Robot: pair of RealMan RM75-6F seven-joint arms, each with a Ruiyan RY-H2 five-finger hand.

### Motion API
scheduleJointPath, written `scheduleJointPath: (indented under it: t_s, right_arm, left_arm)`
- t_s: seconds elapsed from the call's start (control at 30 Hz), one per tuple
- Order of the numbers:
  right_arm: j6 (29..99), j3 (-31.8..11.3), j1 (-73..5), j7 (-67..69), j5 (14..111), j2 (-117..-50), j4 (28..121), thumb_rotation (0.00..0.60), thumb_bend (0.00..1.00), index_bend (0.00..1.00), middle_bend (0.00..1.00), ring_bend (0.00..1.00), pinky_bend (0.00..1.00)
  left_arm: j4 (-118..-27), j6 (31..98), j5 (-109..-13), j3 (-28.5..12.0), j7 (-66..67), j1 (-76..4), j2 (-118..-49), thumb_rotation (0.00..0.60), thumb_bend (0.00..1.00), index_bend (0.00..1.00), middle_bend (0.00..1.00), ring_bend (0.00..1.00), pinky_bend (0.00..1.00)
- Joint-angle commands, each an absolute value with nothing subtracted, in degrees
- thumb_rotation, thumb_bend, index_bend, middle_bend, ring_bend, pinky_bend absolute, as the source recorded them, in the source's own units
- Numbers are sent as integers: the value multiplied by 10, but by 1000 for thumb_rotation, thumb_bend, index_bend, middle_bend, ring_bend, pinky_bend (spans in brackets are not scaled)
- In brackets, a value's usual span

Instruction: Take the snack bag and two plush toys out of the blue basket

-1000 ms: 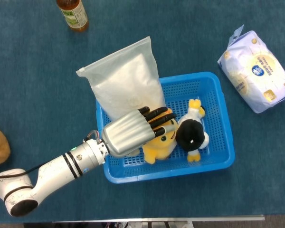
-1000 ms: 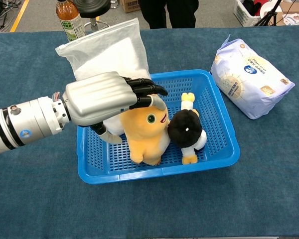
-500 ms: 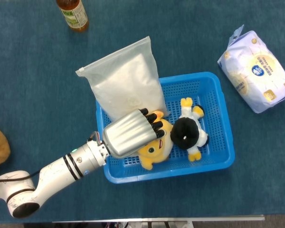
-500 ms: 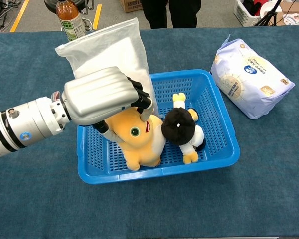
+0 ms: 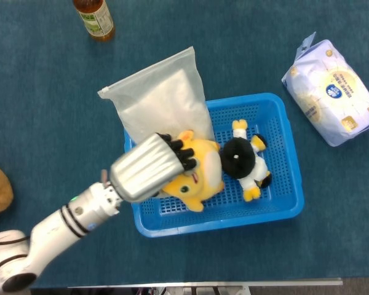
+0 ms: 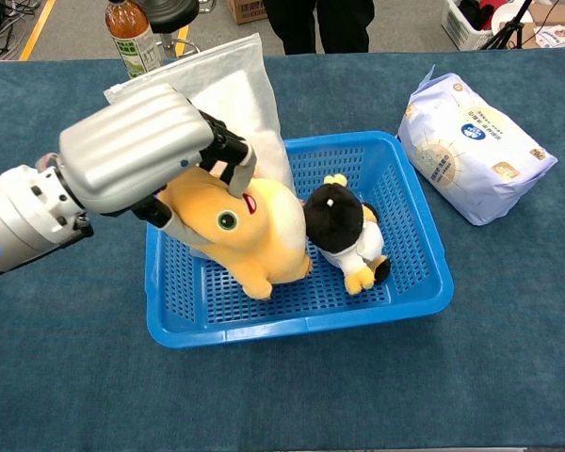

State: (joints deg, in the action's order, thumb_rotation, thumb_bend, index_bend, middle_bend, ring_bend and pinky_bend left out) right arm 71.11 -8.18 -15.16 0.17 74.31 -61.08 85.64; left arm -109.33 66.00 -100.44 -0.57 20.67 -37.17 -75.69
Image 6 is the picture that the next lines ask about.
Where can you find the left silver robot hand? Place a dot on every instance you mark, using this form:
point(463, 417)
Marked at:
point(132, 141)

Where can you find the yellow plush toy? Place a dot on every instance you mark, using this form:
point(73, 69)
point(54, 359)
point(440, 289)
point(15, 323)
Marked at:
point(263, 235)

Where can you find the white blue wipes pack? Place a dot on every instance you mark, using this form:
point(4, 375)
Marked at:
point(471, 160)

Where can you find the black white plush toy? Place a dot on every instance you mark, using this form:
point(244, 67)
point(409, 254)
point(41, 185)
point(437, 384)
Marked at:
point(334, 221)

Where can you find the amber tea bottle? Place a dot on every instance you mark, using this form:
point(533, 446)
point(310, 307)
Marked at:
point(132, 37)

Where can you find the white frosted zip bag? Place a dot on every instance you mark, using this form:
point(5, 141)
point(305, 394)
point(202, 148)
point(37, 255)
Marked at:
point(245, 94)

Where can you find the black round stool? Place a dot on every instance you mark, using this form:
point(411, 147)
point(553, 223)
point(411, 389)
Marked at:
point(174, 11)

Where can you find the brown cardboard box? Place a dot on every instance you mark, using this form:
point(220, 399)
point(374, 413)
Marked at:
point(245, 11)

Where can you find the person in black trousers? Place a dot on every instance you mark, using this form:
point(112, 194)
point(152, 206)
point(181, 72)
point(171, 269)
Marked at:
point(301, 23)

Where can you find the teal table cloth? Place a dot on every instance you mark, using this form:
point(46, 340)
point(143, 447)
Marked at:
point(75, 353)

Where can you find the blue plastic basket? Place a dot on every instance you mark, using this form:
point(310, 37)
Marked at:
point(311, 320)

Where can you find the white plastic laundry basket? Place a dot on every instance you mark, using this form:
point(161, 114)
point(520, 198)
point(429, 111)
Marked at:
point(461, 35)

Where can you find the black tripod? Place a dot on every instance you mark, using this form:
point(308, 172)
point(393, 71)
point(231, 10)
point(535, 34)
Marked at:
point(511, 26)

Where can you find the open cardboard box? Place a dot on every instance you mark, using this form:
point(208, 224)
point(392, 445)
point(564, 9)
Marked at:
point(555, 33)

